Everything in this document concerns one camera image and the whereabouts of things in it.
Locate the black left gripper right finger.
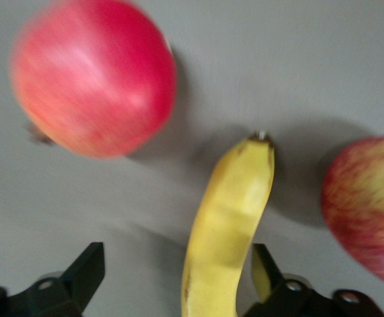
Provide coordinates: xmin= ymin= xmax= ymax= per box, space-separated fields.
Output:
xmin=244 ymin=243 xmax=384 ymax=317

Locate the red yellow apple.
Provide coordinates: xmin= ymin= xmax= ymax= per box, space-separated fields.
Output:
xmin=320 ymin=134 xmax=384 ymax=289

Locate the yellow banana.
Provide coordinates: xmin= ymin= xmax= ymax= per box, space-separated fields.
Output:
xmin=181 ymin=131 xmax=276 ymax=317

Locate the table cover mat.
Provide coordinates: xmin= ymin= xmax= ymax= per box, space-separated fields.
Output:
xmin=0 ymin=0 xmax=384 ymax=317

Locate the red pomegranate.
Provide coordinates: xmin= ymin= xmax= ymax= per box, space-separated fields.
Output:
xmin=8 ymin=0 xmax=179 ymax=160

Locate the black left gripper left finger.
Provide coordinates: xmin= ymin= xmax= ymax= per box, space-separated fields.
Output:
xmin=0 ymin=242 xmax=107 ymax=317

